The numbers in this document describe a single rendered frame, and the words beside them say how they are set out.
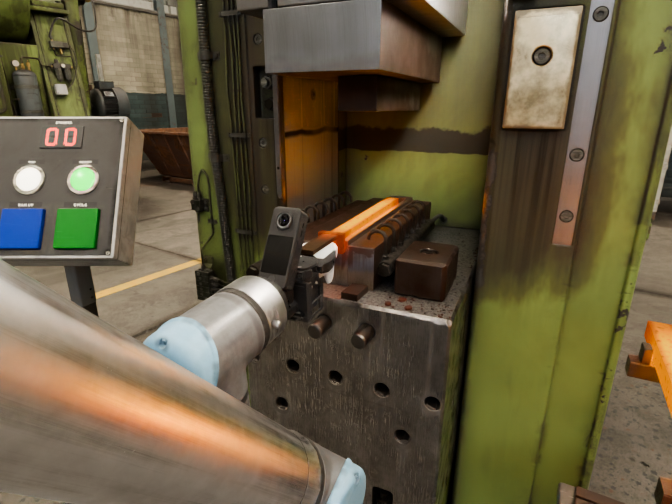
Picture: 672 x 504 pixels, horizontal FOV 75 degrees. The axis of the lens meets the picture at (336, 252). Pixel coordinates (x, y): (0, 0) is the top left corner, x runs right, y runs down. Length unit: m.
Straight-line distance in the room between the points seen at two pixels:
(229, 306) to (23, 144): 0.64
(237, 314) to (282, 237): 0.15
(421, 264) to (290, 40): 0.41
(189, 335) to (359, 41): 0.48
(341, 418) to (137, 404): 0.63
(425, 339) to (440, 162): 0.59
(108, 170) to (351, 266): 0.49
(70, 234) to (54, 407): 0.71
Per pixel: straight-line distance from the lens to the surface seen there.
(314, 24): 0.75
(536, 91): 0.78
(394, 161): 1.20
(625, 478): 1.97
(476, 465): 1.08
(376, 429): 0.83
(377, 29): 0.71
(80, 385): 0.23
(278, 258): 0.59
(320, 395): 0.84
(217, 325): 0.48
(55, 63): 5.61
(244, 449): 0.33
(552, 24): 0.79
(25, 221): 0.97
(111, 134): 0.96
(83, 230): 0.91
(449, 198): 1.18
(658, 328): 0.70
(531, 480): 1.08
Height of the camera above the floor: 1.22
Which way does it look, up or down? 18 degrees down
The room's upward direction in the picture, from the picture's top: straight up
